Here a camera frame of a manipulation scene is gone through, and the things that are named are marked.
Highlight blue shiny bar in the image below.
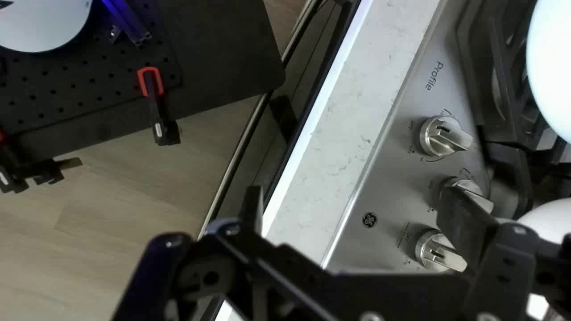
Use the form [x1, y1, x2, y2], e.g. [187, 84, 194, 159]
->
[100, 0, 153, 48]

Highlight black gas stove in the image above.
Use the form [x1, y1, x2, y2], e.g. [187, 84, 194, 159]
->
[198, 0, 571, 321]

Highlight small white pot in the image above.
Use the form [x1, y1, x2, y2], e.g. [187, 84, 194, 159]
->
[525, 0, 571, 146]

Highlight silver stove knob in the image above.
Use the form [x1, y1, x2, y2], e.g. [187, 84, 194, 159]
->
[442, 175, 496, 218]
[412, 228, 469, 277]
[416, 112, 476, 161]

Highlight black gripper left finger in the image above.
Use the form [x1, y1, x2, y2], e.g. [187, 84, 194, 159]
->
[112, 184, 335, 321]

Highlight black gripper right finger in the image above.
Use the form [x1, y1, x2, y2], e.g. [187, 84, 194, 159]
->
[435, 177, 571, 321]

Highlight large white pot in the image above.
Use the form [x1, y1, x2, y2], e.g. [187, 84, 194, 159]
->
[516, 196, 571, 246]

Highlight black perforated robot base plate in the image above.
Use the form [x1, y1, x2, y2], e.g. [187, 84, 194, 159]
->
[0, 0, 287, 153]

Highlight orange and black clamp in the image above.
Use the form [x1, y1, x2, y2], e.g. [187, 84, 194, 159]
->
[134, 66, 182, 148]

